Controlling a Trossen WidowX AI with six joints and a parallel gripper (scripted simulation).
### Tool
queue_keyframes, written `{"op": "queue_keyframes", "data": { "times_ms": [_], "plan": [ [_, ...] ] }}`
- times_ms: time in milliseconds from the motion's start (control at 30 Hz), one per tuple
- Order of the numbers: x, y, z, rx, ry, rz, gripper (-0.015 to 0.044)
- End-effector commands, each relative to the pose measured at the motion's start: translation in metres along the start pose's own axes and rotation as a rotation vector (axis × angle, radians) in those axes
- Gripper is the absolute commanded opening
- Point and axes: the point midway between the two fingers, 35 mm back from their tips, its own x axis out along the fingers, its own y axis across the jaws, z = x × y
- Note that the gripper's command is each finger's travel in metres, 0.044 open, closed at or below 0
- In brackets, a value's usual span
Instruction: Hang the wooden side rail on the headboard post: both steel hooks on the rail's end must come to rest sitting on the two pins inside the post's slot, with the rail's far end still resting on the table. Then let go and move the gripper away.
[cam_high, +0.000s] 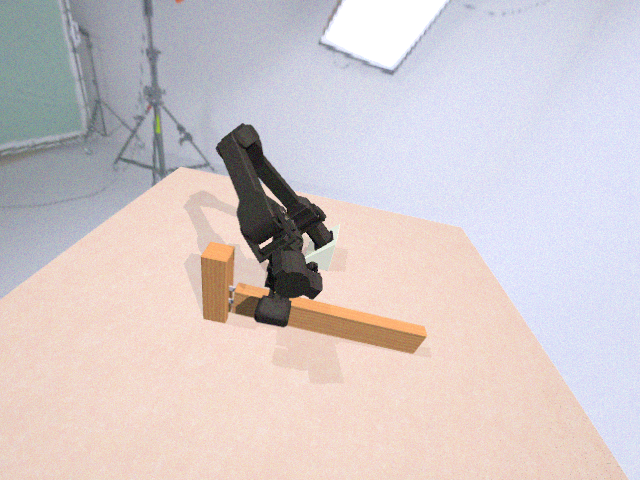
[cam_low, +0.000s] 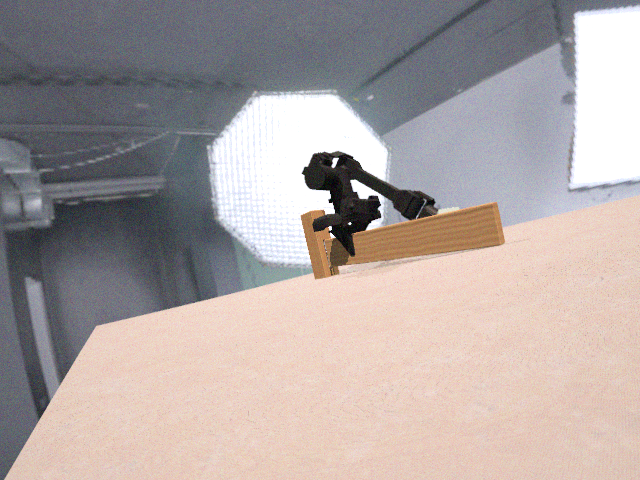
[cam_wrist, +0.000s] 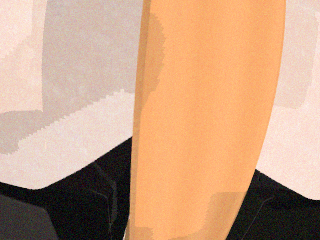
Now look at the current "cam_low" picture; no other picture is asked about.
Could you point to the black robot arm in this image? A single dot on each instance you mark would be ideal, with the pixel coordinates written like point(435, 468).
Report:
point(320, 175)

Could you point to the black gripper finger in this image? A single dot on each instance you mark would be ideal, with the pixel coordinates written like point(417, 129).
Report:
point(343, 234)
point(360, 227)

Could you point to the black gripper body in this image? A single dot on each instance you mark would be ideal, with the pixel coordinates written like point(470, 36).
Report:
point(339, 218)

